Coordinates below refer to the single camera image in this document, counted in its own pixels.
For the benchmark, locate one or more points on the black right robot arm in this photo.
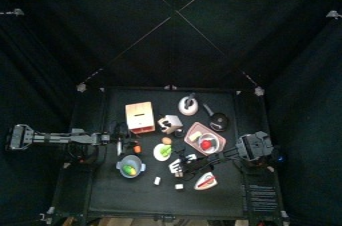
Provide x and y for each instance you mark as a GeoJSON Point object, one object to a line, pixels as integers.
{"type": "Point", "coordinates": [248, 146]}

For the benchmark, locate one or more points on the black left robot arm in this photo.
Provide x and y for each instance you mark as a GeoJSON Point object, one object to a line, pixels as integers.
{"type": "Point", "coordinates": [57, 137]}

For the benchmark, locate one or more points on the orange toy piece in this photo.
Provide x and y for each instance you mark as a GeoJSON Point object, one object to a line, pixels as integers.
{"type": "Point", "coordinates": [136, 149]}

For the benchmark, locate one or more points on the white sushi piece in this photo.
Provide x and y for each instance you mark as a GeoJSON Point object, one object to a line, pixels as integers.
{"type": "Point", "coordinates": [179, 186]}
{"type": "Point", "coordinates": [156, 180]}

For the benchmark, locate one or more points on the pale yellow butter piece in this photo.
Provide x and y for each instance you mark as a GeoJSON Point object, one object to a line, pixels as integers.
{"type": "Point", "coordinates": [193, 135]}

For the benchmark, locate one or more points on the red toy tomato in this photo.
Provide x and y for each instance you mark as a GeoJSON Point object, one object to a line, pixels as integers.
{"type": "Point", "coordinates": [205, 145]}

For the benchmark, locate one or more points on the green toy vegetable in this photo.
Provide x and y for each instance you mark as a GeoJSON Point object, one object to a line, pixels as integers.
{"type": "Point", "coordinates": [165, 150]}

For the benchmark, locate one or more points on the white small plate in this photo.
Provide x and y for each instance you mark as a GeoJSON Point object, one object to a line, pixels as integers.
{"type": "Point", "coordinates": [159, 153]}

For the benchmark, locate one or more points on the grey bowl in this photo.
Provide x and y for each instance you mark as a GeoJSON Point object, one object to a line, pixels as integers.
{"type": "Point", "coordinates": [208, 144]}

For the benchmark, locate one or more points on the red and white bowl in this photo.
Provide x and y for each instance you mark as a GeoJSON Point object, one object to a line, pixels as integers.
{"type": "Point", "coordinates": [205, 181]}

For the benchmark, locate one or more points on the wooden toy toaster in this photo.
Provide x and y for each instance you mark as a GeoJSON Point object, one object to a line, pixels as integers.
{"type": "Point", "coordinates": [140, 117]}

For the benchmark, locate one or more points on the grey toy pot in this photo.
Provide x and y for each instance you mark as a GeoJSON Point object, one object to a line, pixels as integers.
{"type": "Point", "coordinates": [129, 166]}

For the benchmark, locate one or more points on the pink toy tray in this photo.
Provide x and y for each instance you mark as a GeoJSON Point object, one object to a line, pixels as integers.
{"type": "Point", "coordinates": [203, 136]}

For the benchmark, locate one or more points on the yellow green toy fruit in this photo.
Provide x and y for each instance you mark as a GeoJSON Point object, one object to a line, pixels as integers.
{"type": "Point", "coordinates": [129, 170]}

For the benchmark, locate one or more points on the brown toy egg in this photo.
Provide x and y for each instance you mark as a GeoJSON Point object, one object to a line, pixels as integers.
{"type": "Point", "coordinates": [165, 140]}

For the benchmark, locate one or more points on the dark round toy lid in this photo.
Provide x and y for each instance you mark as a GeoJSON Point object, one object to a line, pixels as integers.
{"type": "Point", "coordinates": [179, 133]}

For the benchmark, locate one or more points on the white toy knife block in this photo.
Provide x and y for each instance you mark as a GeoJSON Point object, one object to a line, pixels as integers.
{"type": "Point", "coordinates": [169, 124]}

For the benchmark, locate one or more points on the black toy frying pan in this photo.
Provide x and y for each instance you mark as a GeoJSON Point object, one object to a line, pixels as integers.
{"type": "Point", "coordinates": [217, 120]}

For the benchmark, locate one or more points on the white text label sticker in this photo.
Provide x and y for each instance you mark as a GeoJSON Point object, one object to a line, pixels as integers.
{"type": "Point", "coordinates": [262, 197]}

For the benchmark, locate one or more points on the grey frame corner bracket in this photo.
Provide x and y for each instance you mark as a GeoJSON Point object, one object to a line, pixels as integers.
{"type": "Point", "coordinates": [332, 14]}
{"type": "Point", "coordinates": [169, 87]}
{"type": "Point", "coordinates": [16, 12]}
{"type": "Point", "coordinates": [81, 87]}
{"type": "Point", "coordinates": [259, 90]}

